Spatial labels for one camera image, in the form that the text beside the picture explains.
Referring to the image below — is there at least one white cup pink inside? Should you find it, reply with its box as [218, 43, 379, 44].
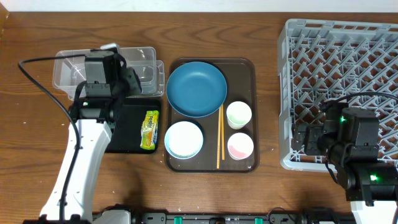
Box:
[227, 133, 254, 161]

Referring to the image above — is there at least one yellow green snack wrapper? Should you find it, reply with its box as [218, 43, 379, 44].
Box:
[140, 110, 159, 150]

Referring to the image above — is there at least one light blue rice bowl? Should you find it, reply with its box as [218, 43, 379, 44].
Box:
[164, 121, 204, 159]

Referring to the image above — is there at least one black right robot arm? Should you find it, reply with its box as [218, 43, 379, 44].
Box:
[293, 100, 397, 223]

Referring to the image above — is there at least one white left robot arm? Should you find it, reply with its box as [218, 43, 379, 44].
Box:
[35, 43, 142, 223]

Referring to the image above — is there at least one grey dishwasher rack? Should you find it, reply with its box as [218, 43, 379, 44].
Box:
[277, 19, 397, 172]

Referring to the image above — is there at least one clear plastic bin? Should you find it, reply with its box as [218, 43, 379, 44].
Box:
[52, 47, 165, 100]

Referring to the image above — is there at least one black plastic tray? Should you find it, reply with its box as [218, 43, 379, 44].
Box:
[105, 98, 161, 154]

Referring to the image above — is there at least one white cup green inside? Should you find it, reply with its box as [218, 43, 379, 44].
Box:
[226, 101, 252, 129]

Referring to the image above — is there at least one right wooden chopstick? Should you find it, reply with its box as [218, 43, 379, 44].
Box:
[221, 104, 225, 161]

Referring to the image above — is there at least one wooden chopstick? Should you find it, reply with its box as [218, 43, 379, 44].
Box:
[221, 104, 225, 161]
[216, 107, 221, 169]

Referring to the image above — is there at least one left wooden chopstick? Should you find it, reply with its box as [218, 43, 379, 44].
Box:
[216, 107, 221, 169]

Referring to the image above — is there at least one blue plate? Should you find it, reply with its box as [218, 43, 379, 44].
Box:
[166, 61, 228, 118]

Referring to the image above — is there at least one dark brown serving tray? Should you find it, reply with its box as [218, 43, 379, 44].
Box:
[165, 58, 259, 173]

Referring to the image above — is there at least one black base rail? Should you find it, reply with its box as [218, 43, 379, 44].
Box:
[93, 204, 356, 224]

